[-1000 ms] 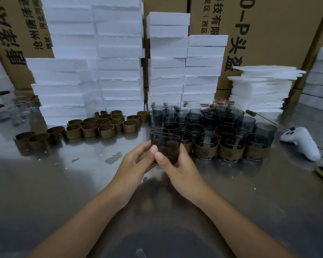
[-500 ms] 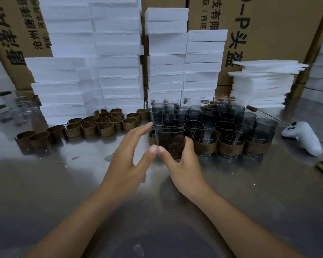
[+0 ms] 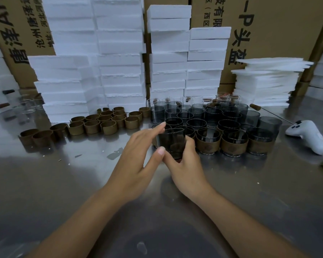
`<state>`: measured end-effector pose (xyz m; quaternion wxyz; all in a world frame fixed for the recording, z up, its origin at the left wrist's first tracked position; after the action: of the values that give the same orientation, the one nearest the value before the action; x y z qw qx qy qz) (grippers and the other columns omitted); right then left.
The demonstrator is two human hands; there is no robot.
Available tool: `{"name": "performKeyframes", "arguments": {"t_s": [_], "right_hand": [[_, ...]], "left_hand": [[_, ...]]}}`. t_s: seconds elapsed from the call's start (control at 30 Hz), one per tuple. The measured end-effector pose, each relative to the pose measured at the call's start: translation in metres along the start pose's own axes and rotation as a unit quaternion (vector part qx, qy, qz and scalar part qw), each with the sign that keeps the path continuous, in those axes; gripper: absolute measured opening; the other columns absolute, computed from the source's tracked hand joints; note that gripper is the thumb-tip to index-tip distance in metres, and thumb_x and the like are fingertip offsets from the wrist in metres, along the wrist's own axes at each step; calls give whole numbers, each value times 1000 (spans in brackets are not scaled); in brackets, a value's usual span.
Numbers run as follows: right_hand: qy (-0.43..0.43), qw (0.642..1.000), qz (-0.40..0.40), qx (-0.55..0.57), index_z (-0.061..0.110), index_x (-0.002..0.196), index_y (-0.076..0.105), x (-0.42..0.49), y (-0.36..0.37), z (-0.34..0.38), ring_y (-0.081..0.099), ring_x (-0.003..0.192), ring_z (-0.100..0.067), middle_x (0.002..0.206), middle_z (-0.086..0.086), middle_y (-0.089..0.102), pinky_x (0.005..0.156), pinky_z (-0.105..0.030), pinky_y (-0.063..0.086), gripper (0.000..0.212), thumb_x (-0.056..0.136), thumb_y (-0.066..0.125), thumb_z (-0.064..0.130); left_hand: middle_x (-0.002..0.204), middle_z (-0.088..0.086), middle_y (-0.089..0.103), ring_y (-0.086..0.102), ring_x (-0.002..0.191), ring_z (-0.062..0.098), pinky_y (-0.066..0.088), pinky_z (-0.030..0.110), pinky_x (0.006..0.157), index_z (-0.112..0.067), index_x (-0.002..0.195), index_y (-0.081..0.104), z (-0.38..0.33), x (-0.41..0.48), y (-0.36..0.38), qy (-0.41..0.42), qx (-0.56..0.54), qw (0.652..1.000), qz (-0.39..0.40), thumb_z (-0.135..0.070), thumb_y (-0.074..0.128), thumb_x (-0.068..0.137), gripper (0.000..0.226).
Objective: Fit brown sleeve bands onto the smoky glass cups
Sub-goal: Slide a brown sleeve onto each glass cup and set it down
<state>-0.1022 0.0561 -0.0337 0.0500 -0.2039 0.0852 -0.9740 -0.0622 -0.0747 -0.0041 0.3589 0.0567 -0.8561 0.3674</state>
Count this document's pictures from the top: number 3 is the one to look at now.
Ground person's left hand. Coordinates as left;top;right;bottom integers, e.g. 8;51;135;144
105;121;167;205

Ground person's right hand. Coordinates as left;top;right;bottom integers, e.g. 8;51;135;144
163;135;219;205

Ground smoky transparent plastic cup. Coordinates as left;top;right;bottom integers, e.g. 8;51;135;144
157;128;187;161
196;128;222;156
220;129;249;158
177;125;196;140
186;118;207;132
165;117;183;129
217;119;240;131
247;127;274;156
151;123;166;148

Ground group of brown sleeve rings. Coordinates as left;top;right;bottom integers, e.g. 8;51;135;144
19;106;151;147

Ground cluster of transparent plastic cups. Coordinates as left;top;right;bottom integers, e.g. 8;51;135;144
146;92;283;140

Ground bunch of clear plastic cups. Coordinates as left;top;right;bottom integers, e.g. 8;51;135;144
12;95;45;116

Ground person's left forearm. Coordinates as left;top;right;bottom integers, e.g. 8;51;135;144
25;185;135;258

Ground person's right forearm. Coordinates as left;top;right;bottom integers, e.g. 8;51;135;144
196;189;310;258

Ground tall stack white foam blocks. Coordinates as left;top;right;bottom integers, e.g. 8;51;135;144
28;0;146;123

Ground stepped stack white foam blocks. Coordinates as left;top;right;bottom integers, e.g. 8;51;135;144
146;4;231;99

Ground stack of thin foam sheets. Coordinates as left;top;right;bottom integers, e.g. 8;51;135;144
231;57;314;106

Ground white game controller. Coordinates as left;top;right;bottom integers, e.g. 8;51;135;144
285;120;323;156

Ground large printed cardboard box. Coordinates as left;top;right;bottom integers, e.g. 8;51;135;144
189;0;323;84

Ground brown-handled metal rod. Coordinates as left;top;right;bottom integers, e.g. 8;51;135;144
249;103;294;124

